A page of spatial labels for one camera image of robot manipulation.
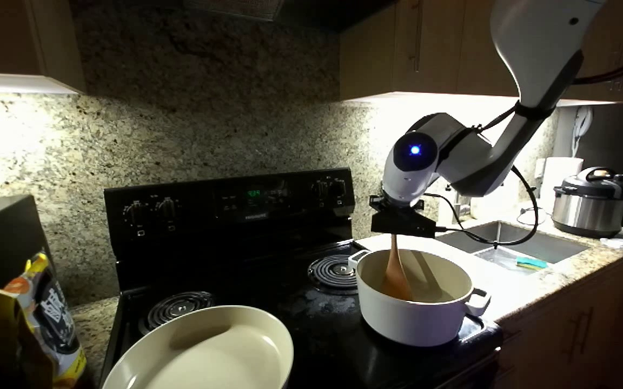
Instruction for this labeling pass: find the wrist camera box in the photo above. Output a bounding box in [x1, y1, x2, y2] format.
[369, 204, 440, 238]

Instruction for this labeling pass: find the wooden upper cabinet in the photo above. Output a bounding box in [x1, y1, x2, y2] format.
[338, 0, 623, 104]
[0, 0, 86, 92]

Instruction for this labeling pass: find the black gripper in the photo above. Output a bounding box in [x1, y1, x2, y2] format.
[376, 188, 424, 216]

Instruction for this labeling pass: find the chrome kitchen faucet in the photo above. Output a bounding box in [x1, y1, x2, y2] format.
[453, 188, 485, 224]

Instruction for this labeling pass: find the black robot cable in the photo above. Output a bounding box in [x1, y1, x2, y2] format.
[422, 38, 623, 248]

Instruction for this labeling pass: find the steel kitchen sink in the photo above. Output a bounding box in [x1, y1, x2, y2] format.
[438, 218, 591, 277]

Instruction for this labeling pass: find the wooden cabinet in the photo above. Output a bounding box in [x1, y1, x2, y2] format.
[338, 0, 623, 104]
[0, 0, 86, 92]
[493, 246, 623, 389]

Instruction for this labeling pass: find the wooden spoon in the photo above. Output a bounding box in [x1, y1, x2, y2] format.
[384, 233, 418, 301]

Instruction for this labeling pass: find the white cooking pot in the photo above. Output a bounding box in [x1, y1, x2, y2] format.
[347, 246, 493, 350]

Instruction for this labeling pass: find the stove coil burner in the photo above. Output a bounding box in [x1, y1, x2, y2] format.
[139, 290, 217, 335]
[306, 250, 361, 291]

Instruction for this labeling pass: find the wooden lower cabinet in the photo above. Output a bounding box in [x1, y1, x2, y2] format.
[493, 246, 623, 389]

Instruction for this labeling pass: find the green sponge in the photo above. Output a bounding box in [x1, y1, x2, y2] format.
[516, 254, 550, 275]

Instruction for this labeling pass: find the silver pressure cooker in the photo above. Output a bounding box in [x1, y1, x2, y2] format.
[550, 165, 623, 238]

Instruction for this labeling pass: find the white shallow pan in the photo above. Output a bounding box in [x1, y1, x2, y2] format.
[101, 303, 296, 389]

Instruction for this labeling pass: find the black electric stove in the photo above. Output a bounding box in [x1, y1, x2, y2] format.
[101, 168, 505, 389]

